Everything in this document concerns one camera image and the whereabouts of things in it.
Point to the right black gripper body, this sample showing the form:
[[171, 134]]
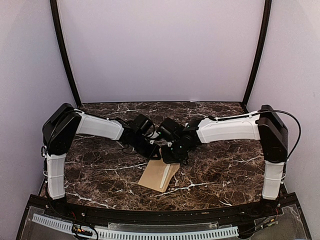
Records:
[[177, 153]]

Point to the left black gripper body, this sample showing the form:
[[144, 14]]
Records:
[[142, 150]]

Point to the brown paper envelope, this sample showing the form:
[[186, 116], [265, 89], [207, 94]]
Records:
[[152, 175]]

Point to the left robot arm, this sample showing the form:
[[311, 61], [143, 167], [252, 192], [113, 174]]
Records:
[[60, 131]]

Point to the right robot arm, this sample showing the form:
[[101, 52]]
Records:
[[263, 125]]

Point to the black front table rail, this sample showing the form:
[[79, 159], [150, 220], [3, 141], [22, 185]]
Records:
[[103, 216]]

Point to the white slotted cable duct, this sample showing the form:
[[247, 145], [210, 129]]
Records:
[[121, 231]]

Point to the left black corner post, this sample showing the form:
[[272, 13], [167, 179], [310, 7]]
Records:
[[63, 51]]

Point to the black corner post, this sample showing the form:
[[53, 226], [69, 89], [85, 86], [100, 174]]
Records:
[[258, 53], [63, 51]]

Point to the right black corner post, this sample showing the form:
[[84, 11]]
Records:
[[258, 53]]

